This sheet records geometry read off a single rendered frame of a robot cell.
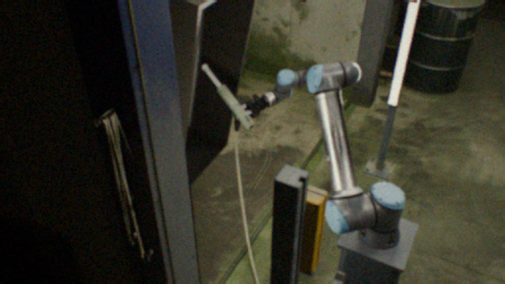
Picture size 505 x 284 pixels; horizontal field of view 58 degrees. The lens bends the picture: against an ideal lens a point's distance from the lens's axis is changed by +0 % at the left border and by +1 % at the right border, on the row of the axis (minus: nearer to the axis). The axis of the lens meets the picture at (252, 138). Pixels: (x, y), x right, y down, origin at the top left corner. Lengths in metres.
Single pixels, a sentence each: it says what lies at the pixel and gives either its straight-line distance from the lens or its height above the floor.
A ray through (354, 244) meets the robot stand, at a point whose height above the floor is 0.64.
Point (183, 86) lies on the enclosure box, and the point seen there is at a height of 1.25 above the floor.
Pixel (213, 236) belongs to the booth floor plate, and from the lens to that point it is 3.00.
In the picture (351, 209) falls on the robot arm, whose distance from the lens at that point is 2.00.
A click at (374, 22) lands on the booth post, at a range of 4.00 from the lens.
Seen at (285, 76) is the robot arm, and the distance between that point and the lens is 2.55.
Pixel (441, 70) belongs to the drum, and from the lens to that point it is 4.57.
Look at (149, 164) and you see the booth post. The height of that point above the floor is 1.44.
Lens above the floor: 2.28
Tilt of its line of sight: 37 degrees down
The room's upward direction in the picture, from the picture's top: straight up
